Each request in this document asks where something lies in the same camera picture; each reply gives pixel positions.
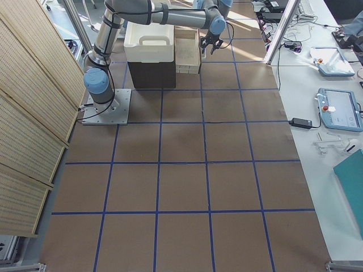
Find blue teach pendant near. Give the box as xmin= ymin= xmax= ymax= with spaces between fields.
xmin=316 ymin=88 xmax=362 ymax=133

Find white plastic tray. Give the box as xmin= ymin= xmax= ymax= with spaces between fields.
xmin=124 ymin=22 xmax=174 ymax=63

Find teal box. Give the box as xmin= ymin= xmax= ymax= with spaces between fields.
xmin=334 ymin=149 xmax=362 ymax=228

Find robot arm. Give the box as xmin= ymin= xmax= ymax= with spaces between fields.
xmin=192 ymin=0 xmax=233 ymax=15
xmin=83 ymin=1 xmax=233 ymax=105

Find blue teach pendant far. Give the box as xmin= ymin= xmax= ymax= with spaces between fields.
xmin=310 ymin=46 xmax=355 ymax=77

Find black power adapter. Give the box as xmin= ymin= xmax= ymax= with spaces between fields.
xmin=289 ymin=118 xmax=313 ymax=129

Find blue teach pendant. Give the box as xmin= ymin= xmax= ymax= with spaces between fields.
xmin=310 ymin=46 xmax=355 ymax=77
xmin=316 ymin=88 xmax=362 ymax=133

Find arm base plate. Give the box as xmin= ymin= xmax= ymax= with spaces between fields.
xmin=81 ymin=88 xmax=132 ymax=125

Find wooden drawer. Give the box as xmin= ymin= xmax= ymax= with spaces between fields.
xmin=174 ymin=26 xmax=201 ymax=74

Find beige pegboard panel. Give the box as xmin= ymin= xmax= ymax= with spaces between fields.
xmin=1 ymin=1 xmax=85 ymax=237

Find brown wooden cabinet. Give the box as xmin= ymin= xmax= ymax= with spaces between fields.
xmin=128 ymin=61 xmax=176 ymax=89

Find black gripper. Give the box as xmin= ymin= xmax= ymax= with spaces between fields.
xmin=200 ymin=31 xmax=223 ymax=56

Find aluminium frame post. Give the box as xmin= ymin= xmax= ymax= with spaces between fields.
xmin=264 ymin=0 xmax=300 ymax=65

